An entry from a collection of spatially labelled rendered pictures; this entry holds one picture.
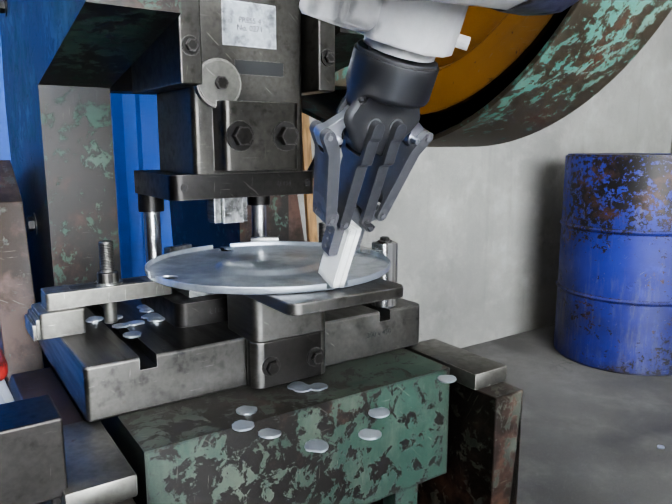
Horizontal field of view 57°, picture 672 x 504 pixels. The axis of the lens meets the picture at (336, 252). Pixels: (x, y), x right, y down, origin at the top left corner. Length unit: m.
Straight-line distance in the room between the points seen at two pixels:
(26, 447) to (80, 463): 0.07
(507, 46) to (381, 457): 0.56
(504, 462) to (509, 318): 2.30
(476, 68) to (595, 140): 2.58
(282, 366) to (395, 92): 0.36
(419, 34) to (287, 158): 0.31
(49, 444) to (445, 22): 0.46
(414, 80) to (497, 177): 2.41
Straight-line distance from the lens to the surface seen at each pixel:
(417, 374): 0.79
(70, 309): 0.79
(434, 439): 0.84
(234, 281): 0.67
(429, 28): 0.51
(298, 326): 0.73
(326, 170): 0.54
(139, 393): 0.71
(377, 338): 0.84
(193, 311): 0.78
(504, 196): 2.97
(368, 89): 0.52
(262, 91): 0.79
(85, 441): 0.67
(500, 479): 0.86
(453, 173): 2.72
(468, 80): 0.95
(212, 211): 0.84
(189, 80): 0.71
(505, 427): 0.83
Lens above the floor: 0.93
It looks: 10 degrees down
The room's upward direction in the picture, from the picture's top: straight up
